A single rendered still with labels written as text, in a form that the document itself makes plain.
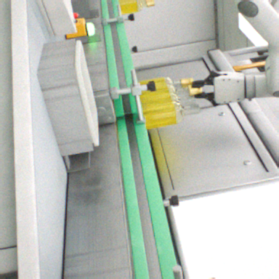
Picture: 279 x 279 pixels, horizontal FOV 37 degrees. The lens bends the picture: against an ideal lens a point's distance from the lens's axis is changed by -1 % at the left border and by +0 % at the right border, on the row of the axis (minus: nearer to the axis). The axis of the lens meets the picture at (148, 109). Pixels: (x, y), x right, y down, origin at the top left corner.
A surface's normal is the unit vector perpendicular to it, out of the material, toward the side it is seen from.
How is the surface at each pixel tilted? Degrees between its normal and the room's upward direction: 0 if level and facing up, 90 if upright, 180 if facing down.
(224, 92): 108
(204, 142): 90
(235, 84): 104
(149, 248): 90
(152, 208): 90
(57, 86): 90
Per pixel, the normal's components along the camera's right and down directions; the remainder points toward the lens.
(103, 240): -0.13, -0.84
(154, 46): 0.13, 0.51
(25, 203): -0.04, -0.47
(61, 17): 0.18, 0.87
